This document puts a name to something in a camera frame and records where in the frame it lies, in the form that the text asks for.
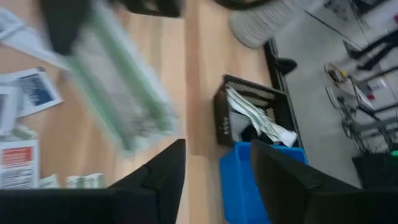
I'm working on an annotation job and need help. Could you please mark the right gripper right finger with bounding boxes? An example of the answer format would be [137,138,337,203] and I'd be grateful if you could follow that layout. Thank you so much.
[250,139,398,224]

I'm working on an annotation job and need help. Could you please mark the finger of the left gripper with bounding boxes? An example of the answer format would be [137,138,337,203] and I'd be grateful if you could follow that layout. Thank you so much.
[40,0,91,56]
[124,0,183,18]

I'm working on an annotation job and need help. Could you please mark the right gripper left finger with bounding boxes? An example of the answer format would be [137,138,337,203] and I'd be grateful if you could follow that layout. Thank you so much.
[0,139,187,224]

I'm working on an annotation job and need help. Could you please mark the plain white bandage wrapper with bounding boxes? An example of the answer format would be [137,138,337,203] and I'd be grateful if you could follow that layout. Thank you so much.
[0,7,68,71]
[278,129,299,147]

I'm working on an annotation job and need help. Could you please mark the green-striped bandage wrapper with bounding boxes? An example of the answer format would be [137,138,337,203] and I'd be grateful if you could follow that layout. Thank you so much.
[66,172,106,189]
[60,0,180,155]
[226,86,290,144]

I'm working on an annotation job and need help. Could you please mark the blue plastic basket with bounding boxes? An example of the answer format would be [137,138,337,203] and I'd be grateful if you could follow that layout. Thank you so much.
[219,141,309,224]

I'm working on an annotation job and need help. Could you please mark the blue alcohol pad packet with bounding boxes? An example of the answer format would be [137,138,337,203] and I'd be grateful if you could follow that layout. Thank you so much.
[9,67,65,118]

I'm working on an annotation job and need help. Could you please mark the black equipment box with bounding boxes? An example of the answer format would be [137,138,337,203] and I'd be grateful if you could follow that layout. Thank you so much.
[351,151,398,190]

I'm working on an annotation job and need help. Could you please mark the black plastic basket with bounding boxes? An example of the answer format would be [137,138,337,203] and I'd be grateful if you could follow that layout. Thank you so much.
[213,74,302,149]

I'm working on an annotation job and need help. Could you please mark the translucent white packet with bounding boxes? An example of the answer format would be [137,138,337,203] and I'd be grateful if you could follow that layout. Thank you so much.
[0,86,19,134]

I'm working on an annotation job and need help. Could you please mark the red-label ointment packet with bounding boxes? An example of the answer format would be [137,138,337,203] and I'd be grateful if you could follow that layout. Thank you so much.
[0,139,40,190]

